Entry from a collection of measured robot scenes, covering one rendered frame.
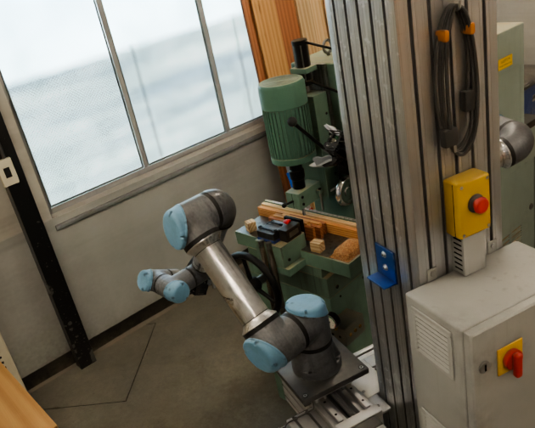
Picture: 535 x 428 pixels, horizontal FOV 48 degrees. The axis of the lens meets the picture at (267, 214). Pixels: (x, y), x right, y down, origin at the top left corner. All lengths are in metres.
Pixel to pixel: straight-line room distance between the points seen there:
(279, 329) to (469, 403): 0.54
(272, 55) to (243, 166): 0.72
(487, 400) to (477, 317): 0.19
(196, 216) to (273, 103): 0.67
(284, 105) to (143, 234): 1.68
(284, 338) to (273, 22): 2.53
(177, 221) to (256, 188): 2.41
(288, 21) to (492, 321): 2.96
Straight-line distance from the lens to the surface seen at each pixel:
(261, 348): 1.64
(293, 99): 2.21
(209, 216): 1.71
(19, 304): 3.45
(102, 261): 3.56
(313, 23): 4.09
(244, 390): 3.12
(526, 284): 1.42
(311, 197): 2.42
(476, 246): 1.43
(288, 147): 2.26
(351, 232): 2.31
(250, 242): 2.51
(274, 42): 3.85
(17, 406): 2.67
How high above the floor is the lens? 2.01
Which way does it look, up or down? 25 degrees down
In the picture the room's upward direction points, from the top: 12 degrees counter-clockwise
